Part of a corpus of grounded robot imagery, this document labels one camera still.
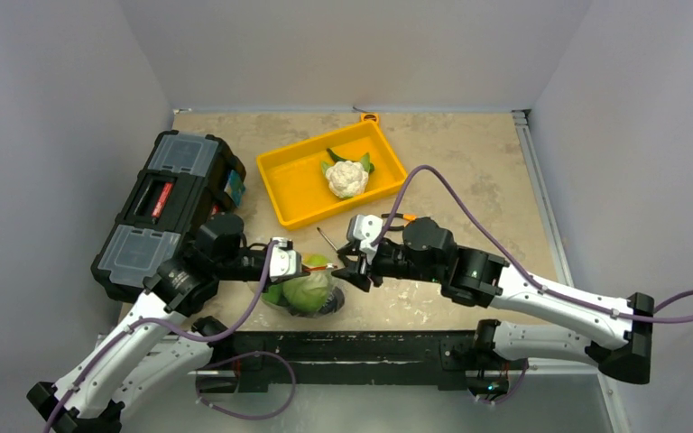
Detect purple toy eggplant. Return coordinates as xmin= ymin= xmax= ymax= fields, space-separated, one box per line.
xmin=319 ymin=287 xmax=346 ymax=315

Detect clear orange zip bag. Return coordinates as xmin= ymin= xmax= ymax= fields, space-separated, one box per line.
xmin=261 ymin=253 xmax=346 ymax=318

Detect green toy cabbage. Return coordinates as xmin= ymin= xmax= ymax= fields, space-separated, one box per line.
xmin=283 ymin=271 xmax=331 ymax=313

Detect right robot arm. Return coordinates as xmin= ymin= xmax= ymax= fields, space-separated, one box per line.
xmin=333 ymin=215 xmax=654 ymax=384

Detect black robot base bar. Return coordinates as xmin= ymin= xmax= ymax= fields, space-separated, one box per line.
xmin=176 ymin=328 xmax=530 ymax=396

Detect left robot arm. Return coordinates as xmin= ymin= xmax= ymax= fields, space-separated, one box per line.
xmin=27 ymin=213 xmax=302 ymax=432

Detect yellow black screwdriver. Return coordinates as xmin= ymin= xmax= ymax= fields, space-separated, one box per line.
xmin=316 ymin=226 xmax=338 ymax=253

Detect orange black pliers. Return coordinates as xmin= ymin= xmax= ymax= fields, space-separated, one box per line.
xmin=381 ymin=213 xmax=418 ymax=226

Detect black plastic toolbox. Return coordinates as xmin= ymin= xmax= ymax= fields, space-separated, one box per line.
xmin=90 ymin=130 xmax=246 ymax=303

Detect white toy cauliflower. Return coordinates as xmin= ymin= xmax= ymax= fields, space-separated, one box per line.
xmin=320 ymin=152 xmax=373 ymax=199

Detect yellow plastic bin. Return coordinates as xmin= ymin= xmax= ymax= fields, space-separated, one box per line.
xmin=256 ymin=120 xmax=407 ymax=230

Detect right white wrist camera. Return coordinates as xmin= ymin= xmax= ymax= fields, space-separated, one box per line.
xmin=346 ymin=215 xmax=383 ymax=264

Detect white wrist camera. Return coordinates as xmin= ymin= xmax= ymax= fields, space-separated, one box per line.
xmin=346 ymin=215 xmax=383 ymax=264
xmin=269 ymin=237 xmax=304 ymax=282

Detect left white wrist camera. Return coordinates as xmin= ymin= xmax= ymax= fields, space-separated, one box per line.
xmin=269 ymin=237 xmax=304 ymax=282

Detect aluminium frame rail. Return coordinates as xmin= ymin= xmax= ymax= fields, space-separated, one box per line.
xmin=77 ymin=109 xmax=632 ymax=433

